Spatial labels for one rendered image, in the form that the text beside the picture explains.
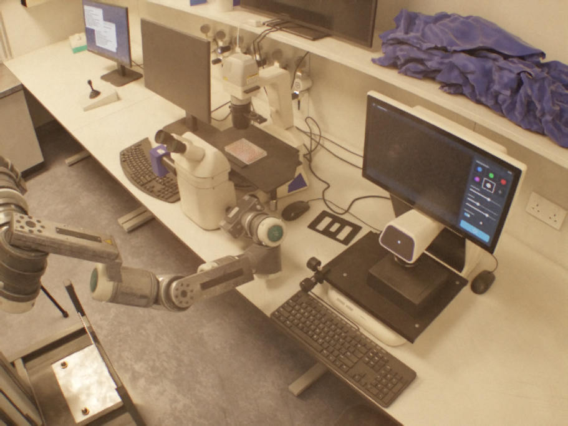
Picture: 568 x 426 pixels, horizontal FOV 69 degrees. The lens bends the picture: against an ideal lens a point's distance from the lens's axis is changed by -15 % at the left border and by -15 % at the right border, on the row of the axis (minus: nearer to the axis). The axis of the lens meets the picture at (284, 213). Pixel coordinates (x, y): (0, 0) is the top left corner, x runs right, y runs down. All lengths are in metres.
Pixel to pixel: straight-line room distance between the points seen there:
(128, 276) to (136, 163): 0.96
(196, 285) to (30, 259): 0.42
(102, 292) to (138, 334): 1.24
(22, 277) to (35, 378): 0.96
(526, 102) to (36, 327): 2.38
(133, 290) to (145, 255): 1.56
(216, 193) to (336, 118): 0.75
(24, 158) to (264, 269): 2.51
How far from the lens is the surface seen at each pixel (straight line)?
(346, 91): 2.01
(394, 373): 1.30
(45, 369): 1.99
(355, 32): 1.71
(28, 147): 3.56
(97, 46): 2.96
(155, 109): 2.48
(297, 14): 1.89
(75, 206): 3.23
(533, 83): 1.33
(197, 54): 1.85
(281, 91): 1.68
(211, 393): 2.13
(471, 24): 1.59
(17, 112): 3.44
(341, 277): 1.37
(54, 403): 1.90
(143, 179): 1.94
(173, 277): 1.19
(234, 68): 1.53
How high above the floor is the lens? 1.87
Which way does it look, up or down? 41 degrees down
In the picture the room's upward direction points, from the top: straight up
